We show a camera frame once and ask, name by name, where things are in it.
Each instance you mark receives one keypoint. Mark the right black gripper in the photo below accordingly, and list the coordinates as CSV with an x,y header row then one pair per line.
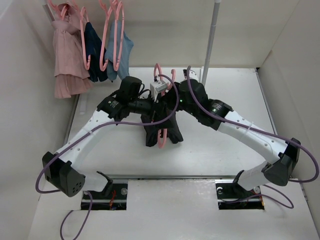
x,y
178,108

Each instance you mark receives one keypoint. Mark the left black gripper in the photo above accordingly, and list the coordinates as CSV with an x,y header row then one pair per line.
x,y
149,118

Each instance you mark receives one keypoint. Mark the black trousers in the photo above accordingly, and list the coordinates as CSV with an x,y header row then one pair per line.
x,y
158,132

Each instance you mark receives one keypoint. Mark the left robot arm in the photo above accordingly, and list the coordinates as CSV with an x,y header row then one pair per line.
x,y
61,168

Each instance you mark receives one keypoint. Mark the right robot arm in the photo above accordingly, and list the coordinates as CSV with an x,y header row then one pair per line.
x,y
281,156

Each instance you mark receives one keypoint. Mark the pink hanger with dress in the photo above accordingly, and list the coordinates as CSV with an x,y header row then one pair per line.
x,y
60,11

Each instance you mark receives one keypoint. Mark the white rack foot bar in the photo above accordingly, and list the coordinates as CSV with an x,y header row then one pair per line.
x,y
201,74

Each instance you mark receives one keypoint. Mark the pink pleated dress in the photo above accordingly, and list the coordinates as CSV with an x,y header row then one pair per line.
x,y
71,77

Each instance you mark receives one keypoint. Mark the navy blue garment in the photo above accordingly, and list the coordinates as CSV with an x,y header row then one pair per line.
x,y
93,45

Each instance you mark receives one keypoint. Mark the silver rack pole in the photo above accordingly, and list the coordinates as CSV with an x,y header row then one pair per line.
x,y
211,37

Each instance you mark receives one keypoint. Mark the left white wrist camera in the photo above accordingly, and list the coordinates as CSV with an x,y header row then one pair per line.
x,y
157,88

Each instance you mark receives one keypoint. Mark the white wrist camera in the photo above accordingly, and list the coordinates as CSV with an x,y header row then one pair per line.
x,y
157,88
192,75

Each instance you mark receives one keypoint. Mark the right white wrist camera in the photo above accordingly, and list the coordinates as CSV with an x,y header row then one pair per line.
x,y
192,75

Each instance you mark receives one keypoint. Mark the left white rack post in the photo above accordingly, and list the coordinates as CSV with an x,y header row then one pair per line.
x,y
47,10

